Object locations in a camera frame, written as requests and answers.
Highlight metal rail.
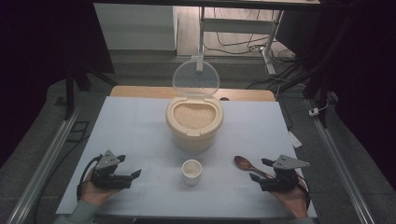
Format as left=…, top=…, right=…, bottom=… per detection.
left=306, top=99, right=376, bottom=224
left=6, top=106, right=80, bottom=224

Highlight clear container lid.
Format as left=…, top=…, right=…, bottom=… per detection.
left=172, top=59, right=220, bottom=98

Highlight wooden table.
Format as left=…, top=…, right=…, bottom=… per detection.
left=110, top=85, right=276, bottom=103

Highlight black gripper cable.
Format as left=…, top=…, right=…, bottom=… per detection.
left=296, top=173, right=312, bottom=210
left=76, top=154, right=105, bottom=201

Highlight rice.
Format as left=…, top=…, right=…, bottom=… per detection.
left=173, top=103, right=217, bottom=130

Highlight white table cover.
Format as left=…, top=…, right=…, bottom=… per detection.
left=55, top=95, right=318, bottom=218

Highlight white desk frame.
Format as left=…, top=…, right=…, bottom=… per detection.
left=195, top=6, right=285, bottom=76

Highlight brown wooden spoon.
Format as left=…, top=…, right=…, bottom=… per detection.
left=233, top=155, right=276, bottom=180

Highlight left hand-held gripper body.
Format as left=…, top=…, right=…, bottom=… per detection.
left=90, top=149, right=134, bottom=190

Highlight black stand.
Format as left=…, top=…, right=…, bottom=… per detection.
left=303, top=18, right=359, bottom=129
left=63, top=60, right=120, bottom=121

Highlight black floor cables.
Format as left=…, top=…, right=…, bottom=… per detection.
left=204, top=7, right=309, bottom=91

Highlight white cup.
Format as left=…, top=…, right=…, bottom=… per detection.
left=181, top=159, right=203, bottom=187

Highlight person's left hand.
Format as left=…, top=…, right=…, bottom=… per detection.
left=79, top=172, right=121, bottom=207

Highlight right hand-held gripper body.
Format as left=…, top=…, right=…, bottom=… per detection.
left=259, top=154, right=311, bottom=192

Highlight beige rice container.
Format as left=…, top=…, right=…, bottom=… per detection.
left=165, top=94, right=225, bottom=153

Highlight person's right hand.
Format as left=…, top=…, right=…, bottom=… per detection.
left=269, top=185, right=309, bottom=219

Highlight white paper tag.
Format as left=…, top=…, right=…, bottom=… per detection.
left=287, top=130, right=304, bottom=149

